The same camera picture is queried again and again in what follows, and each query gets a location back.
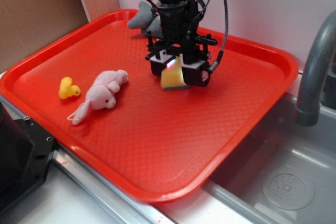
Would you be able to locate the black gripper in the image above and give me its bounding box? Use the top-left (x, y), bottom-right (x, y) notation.
top-left (146, 0), bottom-right (217, 87)

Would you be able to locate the yellow sponge with dark base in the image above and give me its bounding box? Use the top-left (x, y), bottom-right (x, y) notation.
top-left (161, 57), bottom-right (187, 90)

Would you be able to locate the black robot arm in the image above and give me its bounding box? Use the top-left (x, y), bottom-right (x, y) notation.
top-left (146, 0), bottom-right (217, 87)

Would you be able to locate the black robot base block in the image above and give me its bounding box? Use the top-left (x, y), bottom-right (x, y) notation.
top-left (1, 104), bottom-right (56, 214)

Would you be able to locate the grey plush elephant toy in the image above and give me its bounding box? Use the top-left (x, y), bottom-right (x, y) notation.
top-left (127, 2), bottom-right (163, 39)

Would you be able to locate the pink plush toy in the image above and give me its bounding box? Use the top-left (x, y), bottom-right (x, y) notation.
top-left (67, 69), bottom-right (129, 125)

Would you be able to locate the red plastic tray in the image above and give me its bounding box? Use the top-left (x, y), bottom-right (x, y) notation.
top-left (1, 10), bottom-right (298, 203)

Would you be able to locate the yellow rubber duck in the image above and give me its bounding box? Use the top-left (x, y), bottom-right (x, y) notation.
top-left (58, 77), bottom-right (81, 99)

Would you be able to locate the grey toy faucet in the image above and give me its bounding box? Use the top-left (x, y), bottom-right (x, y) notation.
top-left (295, 12), bottom-right (335, 126)

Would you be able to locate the grey plastic sink basin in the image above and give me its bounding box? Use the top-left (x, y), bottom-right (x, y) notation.
top-left (203, 94), bottom-right (335, 223)

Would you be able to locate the brown cardboard panel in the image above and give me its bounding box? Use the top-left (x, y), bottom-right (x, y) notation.
top-left (1, 0), bottom-right (120, 72)

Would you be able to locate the grey braided cable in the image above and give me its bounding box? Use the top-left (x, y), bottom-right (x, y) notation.
top-left (202, 0), bottom-right (229, 76)

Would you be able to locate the silver metal rail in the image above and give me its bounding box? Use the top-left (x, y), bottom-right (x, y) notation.
top-left (0, 95), bottom-right (169, 224)

